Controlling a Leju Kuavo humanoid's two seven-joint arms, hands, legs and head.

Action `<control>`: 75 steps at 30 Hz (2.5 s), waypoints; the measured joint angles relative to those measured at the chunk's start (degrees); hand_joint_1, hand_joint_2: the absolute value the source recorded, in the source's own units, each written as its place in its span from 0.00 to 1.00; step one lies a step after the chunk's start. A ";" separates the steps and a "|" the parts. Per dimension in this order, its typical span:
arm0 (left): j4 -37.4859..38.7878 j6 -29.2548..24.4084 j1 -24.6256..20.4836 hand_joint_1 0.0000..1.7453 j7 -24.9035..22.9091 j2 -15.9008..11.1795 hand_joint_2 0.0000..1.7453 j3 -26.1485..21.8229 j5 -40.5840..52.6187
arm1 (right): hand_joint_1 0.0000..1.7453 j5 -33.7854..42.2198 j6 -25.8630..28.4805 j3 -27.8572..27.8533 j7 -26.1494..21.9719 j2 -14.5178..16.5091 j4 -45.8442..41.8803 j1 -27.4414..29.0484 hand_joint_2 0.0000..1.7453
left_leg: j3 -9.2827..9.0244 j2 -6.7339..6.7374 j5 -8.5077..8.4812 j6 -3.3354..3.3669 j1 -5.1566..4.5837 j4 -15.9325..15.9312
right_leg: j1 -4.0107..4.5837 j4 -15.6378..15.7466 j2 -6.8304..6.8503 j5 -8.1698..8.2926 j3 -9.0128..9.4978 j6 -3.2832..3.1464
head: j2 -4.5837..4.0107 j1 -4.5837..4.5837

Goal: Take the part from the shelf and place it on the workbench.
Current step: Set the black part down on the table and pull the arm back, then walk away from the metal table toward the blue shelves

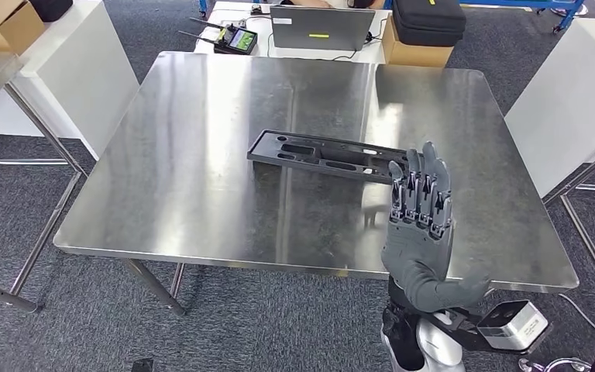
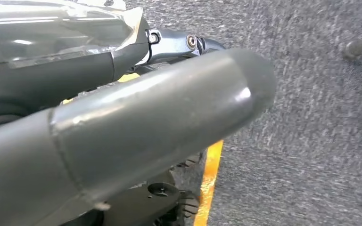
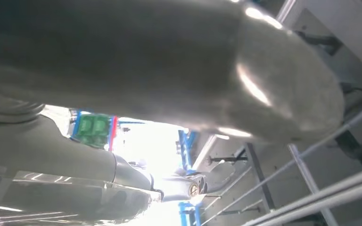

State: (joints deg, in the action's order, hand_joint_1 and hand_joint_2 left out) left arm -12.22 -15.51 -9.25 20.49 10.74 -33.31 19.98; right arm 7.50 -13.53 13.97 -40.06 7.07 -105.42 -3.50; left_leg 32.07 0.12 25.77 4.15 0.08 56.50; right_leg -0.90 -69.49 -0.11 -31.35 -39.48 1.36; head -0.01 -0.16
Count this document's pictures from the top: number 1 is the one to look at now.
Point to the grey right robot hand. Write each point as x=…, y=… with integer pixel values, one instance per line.
x=420, y=256

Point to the black plastic bracket panel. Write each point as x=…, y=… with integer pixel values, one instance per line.
x=302, y=151

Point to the steel workbench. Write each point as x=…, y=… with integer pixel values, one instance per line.
x=174, y=154

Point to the brown cardboard box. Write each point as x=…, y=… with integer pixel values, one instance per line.
x=0, y=25
x=415, y=56

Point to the white desk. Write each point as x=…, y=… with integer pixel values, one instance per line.
x=264, y=47
x=71, y=77
x=559, y=102

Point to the black carrying case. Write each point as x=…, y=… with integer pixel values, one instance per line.
x=426, y=23

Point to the grey laptop yellow sticker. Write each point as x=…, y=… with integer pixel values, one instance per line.
x=323, y=23

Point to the black remote controller with screen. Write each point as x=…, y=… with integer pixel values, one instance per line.
x=238, y=38

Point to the black pouch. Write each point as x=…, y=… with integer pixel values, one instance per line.
x=51, y=9

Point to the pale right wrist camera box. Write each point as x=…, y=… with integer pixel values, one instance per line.
x=518, y=328

